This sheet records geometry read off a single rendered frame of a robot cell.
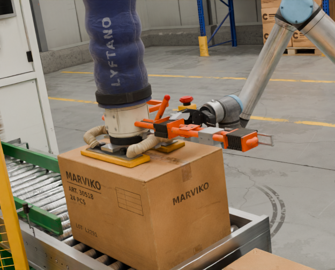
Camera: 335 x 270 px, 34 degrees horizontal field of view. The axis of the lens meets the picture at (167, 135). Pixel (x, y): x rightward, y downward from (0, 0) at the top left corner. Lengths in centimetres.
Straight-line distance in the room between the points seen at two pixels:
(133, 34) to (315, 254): 178
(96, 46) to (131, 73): 17
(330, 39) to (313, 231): 168
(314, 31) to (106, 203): 103
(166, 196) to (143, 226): 14
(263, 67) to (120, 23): 63
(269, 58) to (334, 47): 29
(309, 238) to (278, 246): 20
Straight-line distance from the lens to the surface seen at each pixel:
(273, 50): 226
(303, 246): 335
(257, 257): 216
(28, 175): 348
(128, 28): 206
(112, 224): 217
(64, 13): 1239
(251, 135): 175
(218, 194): 217
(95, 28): 207
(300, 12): 208
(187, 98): 265
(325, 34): 211
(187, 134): 191
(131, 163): 203
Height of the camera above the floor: 161
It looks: 16 degrees down
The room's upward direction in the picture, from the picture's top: 8 degrees counter-clockwise
